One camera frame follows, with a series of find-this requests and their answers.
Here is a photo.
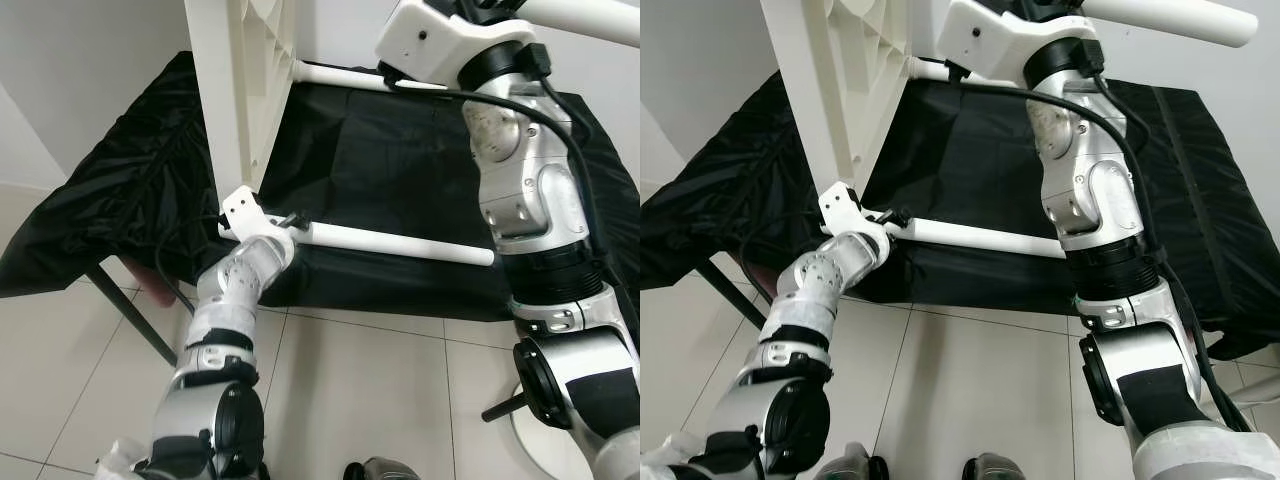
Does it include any white plastic children tabletop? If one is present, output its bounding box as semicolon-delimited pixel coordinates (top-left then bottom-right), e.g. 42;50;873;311
183;0;298;221
760;0;913;226

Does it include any black cloth table cover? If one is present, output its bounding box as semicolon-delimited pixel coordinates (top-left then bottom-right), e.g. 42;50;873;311
0;50;641;326
640;70;1280;361

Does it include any pink cushion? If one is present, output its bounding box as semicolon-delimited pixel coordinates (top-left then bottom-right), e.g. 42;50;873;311
135;275;186;311
745;262;791;296

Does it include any grey left robot foot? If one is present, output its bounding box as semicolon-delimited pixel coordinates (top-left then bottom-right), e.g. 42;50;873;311
815;445;891;480

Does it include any grey robot foot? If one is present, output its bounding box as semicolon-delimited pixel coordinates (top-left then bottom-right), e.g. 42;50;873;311
343;457;421;480
815;445;891;480
962;452;1031;480

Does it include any grey right robot foot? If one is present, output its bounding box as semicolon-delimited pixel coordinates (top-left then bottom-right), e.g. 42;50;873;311
962;452;1031;480
343;457;421;480

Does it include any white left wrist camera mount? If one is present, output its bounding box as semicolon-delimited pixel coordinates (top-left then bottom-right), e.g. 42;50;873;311
818;182;866;236
218;187;266;241

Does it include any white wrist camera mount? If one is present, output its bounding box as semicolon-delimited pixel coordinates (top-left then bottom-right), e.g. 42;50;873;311
818;182;866;236
938;0;1096;86
375;0;536;89
218;187;266;241

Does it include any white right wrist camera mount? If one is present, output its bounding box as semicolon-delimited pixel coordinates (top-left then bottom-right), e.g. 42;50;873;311
938;0;1096;86
375;0;536;89

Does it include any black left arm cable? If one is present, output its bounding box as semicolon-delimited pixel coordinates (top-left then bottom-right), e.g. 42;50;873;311
150;212;229;313
738;205;831;301

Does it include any black metal frame bar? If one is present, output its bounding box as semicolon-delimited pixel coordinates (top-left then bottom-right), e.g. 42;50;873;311
695;258;771;331
482;393;531;423
85;265;181;366

